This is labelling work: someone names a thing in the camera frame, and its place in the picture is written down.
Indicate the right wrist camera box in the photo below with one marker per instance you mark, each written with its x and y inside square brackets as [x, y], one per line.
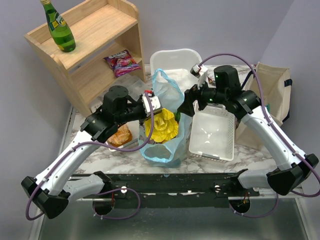
[200, 72]

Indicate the large white plastic tub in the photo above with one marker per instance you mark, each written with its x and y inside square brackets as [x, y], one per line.
[177, 65]

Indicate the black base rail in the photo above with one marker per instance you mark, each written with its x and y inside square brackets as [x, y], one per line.
[175, 190]

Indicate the yellow cabbage toy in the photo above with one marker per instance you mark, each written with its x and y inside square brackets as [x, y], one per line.
[165, 127]

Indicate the floral canvas tote bag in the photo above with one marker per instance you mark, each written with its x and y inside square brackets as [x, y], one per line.
[276, 85]

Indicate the wooden shelf unit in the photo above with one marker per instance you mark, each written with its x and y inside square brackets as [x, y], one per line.
[101, 28]

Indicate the green glass bottle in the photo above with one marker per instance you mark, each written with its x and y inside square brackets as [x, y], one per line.
[58, 28]

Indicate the pink candy bag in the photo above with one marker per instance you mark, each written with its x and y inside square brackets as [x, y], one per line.
[122, 63]

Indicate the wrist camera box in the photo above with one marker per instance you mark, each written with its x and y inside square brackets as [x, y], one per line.
[151, 103]
[200, 72]

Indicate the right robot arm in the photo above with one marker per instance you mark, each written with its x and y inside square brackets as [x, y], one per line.
[293, 165]

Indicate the white perforated plastic basket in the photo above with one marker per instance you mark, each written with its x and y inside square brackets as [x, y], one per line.
[212, 133]

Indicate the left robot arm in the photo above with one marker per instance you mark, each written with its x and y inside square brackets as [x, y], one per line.
[51, 191]

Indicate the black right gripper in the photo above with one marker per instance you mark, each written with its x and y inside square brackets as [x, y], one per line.
[189, 100]

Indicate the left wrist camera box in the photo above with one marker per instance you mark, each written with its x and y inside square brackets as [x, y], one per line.
[151, 103]

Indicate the orange bread slice toy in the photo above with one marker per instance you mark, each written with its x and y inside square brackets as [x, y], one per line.
[121, 137]

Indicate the light blue plastic grocery bag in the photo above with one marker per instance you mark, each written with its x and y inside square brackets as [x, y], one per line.
[168, 143]

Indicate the clear plastic organizer box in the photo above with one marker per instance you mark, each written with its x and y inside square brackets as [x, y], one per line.
[134, 85]

